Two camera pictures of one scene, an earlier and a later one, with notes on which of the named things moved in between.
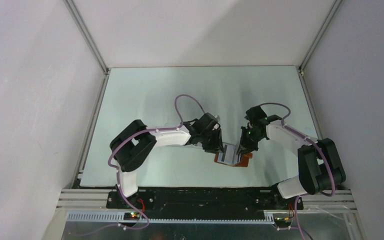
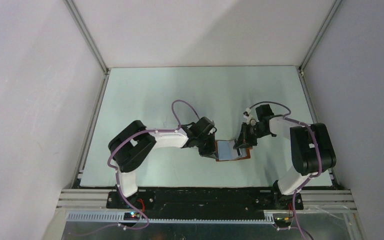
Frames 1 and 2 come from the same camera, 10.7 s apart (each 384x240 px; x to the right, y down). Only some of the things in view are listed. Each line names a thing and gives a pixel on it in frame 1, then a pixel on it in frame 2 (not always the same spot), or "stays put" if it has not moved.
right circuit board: (282, 220) stays put
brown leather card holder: (244, 157) to (225, 151)
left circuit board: (132, 216) stays put
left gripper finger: (219, 141) to (212, 144)
